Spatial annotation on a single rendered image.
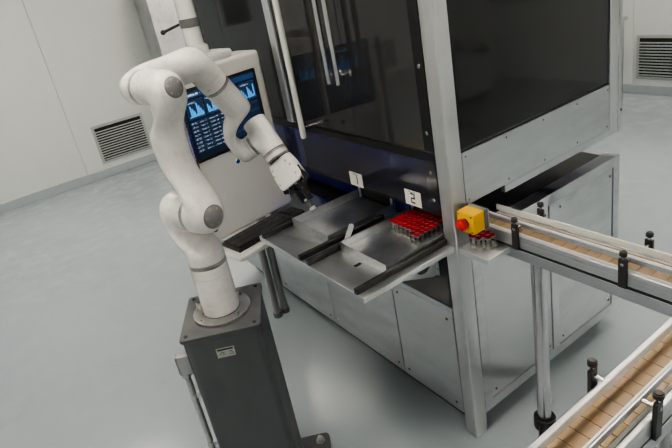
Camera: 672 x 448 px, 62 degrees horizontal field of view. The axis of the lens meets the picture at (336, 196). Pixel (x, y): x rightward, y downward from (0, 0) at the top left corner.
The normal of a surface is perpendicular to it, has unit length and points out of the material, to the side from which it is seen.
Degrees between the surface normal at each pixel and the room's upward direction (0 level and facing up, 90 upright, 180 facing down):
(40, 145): 90
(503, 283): 90
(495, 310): 90
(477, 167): 90
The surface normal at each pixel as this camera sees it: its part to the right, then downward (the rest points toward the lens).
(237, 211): 0.71, 0.15
